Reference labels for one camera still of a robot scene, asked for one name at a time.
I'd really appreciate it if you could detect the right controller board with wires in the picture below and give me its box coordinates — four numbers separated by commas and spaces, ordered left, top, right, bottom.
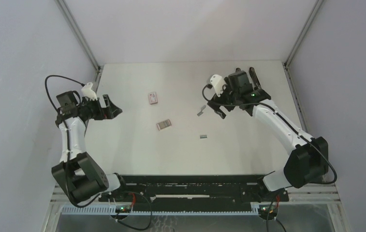
258, 194, 287, 232

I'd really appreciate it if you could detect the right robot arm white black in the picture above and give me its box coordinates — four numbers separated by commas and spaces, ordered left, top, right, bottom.
205, 68, 331, 201

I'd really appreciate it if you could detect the red white staple box sleeve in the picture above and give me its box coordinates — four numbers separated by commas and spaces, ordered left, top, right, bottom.
148, 92, 158, 105

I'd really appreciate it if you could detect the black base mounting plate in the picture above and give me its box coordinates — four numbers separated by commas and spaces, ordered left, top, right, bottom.
99, 174, 290, 213

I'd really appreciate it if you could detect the staple box tray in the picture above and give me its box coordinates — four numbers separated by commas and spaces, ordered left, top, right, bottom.
156, 119, 172, 131

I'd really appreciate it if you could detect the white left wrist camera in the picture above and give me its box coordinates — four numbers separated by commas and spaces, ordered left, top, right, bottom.
81, 82, 98, 101

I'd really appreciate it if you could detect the controller board with wires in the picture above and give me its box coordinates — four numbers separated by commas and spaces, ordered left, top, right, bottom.
258, 194, 287, 232
108, 192, 153, 232

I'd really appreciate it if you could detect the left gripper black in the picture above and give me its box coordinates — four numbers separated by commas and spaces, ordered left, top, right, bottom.
79, 95, 122, 121

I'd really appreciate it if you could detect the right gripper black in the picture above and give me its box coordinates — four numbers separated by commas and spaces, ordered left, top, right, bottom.
207, 78, 239, 119

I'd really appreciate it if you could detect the white cable duct strip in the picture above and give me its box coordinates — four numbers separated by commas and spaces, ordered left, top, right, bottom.
61, 204, 260, 216

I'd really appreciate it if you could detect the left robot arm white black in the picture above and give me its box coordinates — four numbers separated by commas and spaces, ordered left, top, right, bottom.
51, 91, 129, 207

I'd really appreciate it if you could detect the left controller board with wires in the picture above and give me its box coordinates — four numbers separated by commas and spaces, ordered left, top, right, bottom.
108, 192, 153, 232

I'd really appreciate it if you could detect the black stapler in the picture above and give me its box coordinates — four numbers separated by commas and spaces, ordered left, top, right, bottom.
249, 67, 262, 90

